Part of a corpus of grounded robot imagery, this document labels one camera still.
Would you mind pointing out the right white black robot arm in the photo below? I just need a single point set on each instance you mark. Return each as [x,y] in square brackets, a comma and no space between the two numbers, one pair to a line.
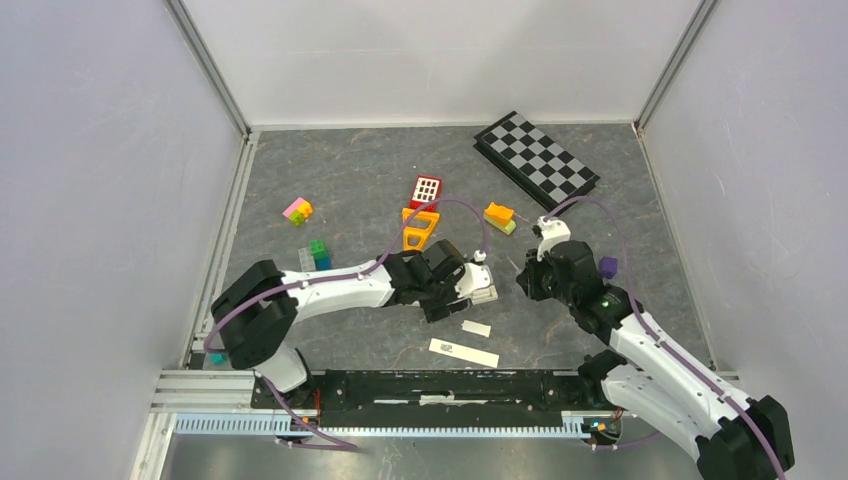
[727,433]

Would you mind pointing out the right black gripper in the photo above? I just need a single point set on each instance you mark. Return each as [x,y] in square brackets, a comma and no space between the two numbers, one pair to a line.
[528,278]

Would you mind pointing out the orange triangular plastic frame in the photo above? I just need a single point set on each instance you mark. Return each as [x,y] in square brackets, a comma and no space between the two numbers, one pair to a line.
[419,228]

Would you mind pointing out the black grey checkerboard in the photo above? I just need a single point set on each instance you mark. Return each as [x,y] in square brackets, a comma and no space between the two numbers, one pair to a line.
[535,162]

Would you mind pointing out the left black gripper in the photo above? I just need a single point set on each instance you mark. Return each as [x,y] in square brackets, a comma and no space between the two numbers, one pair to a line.
[435,311]

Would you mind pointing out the pink yellow green blocks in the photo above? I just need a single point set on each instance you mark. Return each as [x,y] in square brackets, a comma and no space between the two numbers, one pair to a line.
[298,211]

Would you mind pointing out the white slotted cable duct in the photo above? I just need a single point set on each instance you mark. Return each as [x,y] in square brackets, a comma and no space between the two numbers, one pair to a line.
[281,425]

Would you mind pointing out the purple cube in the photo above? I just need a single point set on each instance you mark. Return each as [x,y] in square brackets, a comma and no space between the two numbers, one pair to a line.
[608,267]

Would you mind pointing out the long white remote back cover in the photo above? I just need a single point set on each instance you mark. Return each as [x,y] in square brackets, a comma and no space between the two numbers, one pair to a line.
[461,352]

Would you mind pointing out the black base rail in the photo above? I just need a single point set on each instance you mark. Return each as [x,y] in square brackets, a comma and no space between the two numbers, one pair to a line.
[447,398]

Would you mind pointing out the small teal cube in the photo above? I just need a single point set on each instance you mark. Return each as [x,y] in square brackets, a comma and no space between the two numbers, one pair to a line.
[217,359]

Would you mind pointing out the red white window block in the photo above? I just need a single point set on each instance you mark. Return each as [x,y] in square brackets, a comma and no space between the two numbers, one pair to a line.
[426,189]

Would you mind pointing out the orange green toy block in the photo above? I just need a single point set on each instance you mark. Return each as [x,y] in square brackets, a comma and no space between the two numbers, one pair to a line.
[500,217]

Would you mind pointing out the green blue grey blocks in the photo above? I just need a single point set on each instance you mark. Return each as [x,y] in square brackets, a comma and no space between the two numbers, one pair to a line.
[315,256]

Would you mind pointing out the white battery cover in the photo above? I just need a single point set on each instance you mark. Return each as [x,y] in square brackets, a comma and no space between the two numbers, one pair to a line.
[476,328]

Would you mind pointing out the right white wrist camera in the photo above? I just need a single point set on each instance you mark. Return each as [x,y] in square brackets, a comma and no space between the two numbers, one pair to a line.
[550,231]

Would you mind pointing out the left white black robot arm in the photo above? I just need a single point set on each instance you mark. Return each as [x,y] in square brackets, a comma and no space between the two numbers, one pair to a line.
[254,315]

